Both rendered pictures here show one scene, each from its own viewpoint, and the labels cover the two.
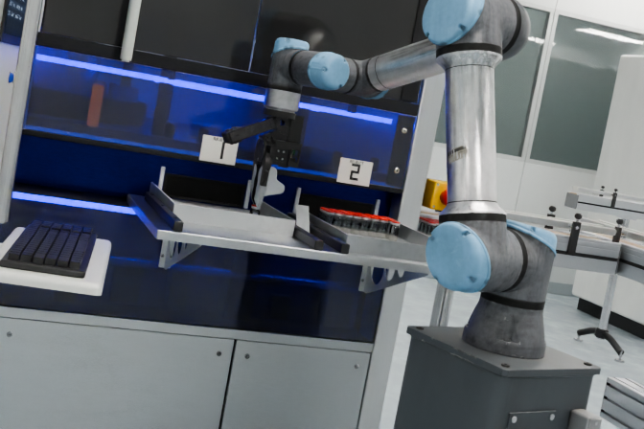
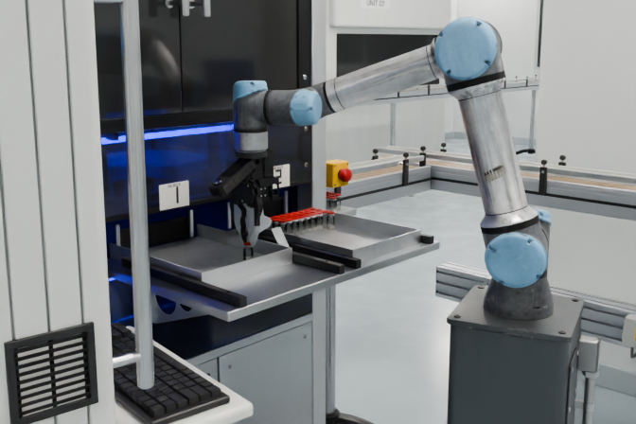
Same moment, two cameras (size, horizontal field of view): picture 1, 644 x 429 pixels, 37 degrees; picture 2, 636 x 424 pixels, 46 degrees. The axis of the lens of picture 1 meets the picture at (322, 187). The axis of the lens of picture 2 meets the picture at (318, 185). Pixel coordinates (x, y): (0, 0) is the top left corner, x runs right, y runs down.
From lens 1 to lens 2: 0.97 m
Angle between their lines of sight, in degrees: 28
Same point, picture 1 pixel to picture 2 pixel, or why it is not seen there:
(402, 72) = (367, 95)
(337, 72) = (317, 108)
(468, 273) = (537, 273)
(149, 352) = not seen: hidden behind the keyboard
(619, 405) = (451, 285)
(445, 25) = (468, 61)
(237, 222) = (251, 269)
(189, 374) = not seen: hidden behind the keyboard
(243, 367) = (228, 377)
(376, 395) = (320, 351)
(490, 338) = (525, 309)
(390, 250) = (379, 250)
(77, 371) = not seen: outside the picture
